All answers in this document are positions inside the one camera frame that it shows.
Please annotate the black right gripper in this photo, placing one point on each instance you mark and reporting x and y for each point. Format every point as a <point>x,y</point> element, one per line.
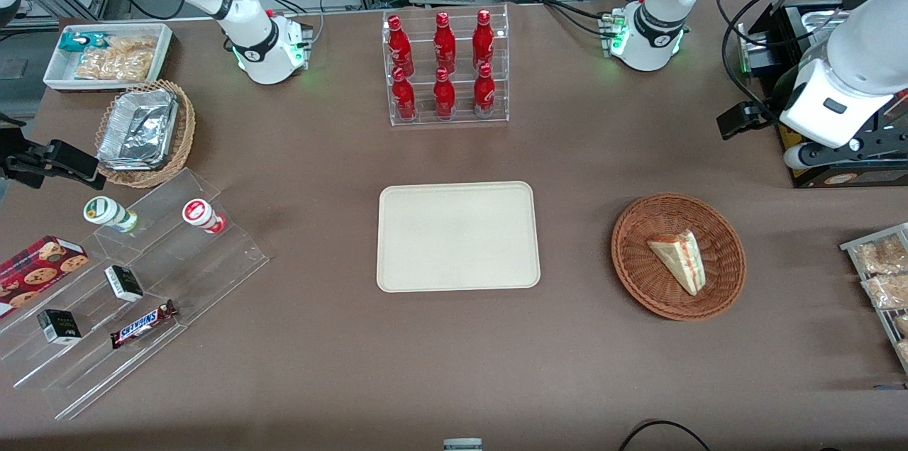
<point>15,162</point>

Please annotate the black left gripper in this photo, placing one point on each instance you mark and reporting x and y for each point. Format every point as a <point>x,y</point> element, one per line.
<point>770,117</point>

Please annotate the triangle sandwich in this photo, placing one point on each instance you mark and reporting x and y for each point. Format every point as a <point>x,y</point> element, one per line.
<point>679,256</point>

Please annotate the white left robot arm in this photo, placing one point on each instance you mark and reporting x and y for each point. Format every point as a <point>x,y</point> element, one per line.
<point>656,36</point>

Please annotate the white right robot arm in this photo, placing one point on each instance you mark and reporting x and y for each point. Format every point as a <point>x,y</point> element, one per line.
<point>262,47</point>

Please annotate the aluminium foil tray stack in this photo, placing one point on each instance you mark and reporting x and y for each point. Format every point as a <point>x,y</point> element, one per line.
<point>138,128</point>

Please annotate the light wicker basket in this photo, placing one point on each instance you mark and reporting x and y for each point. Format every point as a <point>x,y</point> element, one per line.
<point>145,179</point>

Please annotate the grey snack tray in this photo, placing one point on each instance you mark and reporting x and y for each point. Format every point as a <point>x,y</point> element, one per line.
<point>887,323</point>

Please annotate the brown round wicker basket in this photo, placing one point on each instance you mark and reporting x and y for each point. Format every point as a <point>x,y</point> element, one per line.
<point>638,274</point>

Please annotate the beige plastic tray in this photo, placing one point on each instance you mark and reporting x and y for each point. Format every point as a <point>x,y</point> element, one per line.
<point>457,238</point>

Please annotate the green lidded cup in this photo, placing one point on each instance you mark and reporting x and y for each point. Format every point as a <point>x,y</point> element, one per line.
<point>106,213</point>

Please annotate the white rectangular bin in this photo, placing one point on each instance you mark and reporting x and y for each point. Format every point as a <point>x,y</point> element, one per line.
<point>57,75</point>

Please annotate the red cookie box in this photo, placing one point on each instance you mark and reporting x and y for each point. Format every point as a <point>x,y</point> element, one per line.
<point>35,270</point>

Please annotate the clear bag of pastries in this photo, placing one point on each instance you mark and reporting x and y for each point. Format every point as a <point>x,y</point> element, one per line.
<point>902,323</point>
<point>890,291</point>
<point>904,350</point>
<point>883,256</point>

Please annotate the clear bag of crackers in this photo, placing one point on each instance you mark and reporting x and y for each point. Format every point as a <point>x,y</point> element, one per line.
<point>135,44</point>
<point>113,66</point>

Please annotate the teal snack packet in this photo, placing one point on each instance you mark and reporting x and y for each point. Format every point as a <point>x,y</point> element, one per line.
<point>79,41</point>

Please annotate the stainless steel pan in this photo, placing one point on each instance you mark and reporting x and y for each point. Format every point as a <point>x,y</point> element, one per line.
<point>823,18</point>

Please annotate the black appliance box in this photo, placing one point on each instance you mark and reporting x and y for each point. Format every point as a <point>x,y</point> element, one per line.
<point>784,47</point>

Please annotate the small black box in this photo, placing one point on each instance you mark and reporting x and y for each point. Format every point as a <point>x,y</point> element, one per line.
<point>59,327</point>
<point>124,284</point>

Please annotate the red lidded cup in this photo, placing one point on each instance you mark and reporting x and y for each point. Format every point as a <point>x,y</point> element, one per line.
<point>201,215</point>

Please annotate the Snickers chocolate bar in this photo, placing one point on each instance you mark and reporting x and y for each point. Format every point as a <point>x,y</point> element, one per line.
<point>142,325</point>

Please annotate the clear acrylic stepped stand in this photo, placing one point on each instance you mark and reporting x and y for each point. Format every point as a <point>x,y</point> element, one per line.
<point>213,274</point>

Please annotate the red soda bottle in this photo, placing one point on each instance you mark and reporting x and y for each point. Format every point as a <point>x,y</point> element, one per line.
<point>483,40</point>
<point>445,43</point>
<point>400,47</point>
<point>403,98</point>
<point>484,93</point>
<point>444,96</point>

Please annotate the clear acrylic bottle rack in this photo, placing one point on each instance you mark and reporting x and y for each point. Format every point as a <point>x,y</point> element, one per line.
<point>464,118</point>

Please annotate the grey metal bracket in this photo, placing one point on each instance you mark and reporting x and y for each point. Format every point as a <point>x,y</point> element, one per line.
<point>462,445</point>

